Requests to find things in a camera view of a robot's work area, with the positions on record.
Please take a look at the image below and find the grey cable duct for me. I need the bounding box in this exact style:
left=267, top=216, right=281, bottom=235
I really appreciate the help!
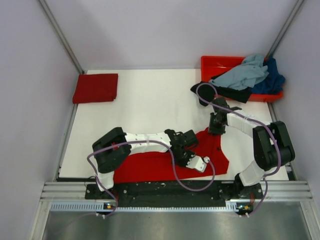
left=50, top=201, right=252, bottom=213

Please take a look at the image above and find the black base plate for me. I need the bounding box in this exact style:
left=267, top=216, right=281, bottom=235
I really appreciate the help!
left=84, top=180, right=263, bottom=208

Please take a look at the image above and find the aluminium frame rail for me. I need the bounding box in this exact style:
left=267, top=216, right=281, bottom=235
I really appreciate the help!
left=267, top=102, right=313, bottom=201

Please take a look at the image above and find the folded dark red t-shirt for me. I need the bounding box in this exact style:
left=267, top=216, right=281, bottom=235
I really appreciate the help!
left=72, top=73, right=119, bottom=104

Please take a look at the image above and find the red plastic bin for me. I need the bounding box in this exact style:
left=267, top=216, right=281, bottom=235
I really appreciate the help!
left=200, top=56, right=284, bottom=103

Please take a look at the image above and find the black t-shirt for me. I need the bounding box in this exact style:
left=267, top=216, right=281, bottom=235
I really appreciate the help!
left=190, top=81, right=252, bottom=104

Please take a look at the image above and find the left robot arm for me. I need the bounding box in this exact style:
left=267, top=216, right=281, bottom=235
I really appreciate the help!
left=88, top=127, right=207, bottom=199

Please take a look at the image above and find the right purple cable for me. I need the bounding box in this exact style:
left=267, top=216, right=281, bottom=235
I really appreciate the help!
left=195, top=83, right=282, bottom=216

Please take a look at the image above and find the dark blue t-shirt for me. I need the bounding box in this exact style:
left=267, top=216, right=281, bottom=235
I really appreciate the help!
left=251, top=57, right=286, bottom=95

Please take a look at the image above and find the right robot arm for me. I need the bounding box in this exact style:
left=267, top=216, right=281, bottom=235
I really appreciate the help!
left=208, top=97, right=296, bottom=198

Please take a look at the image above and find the bright red t-shirt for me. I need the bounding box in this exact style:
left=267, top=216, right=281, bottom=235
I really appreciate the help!
left=113, top=128, right=229, bottom=184

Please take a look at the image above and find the light blue t-shirt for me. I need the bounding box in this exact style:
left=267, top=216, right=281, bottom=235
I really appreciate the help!
left=209, top=54, right=269, bottom=91

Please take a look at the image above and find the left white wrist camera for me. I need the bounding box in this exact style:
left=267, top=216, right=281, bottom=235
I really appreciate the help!
left=186, top=155, right=210, bottom=173

